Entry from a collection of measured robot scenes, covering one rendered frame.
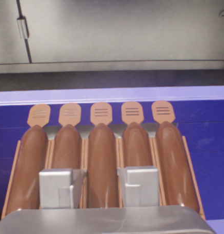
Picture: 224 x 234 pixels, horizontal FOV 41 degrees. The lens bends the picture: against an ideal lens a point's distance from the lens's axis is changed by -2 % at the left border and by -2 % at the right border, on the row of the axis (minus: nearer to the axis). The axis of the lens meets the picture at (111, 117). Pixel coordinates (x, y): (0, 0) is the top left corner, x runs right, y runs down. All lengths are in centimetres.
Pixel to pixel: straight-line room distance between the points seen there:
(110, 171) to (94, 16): 59
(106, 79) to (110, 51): 19
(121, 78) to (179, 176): 80
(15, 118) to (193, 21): 59
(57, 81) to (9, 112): 72
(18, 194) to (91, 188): 4
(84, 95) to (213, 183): 17
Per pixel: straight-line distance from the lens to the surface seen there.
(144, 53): 79
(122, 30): 75
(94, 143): 18
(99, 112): 21
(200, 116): 26
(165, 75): 90
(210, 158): 31
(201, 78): 100
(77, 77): 97
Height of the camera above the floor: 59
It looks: 45 degrees down
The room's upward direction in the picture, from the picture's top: 1 degrees counter-clockwise
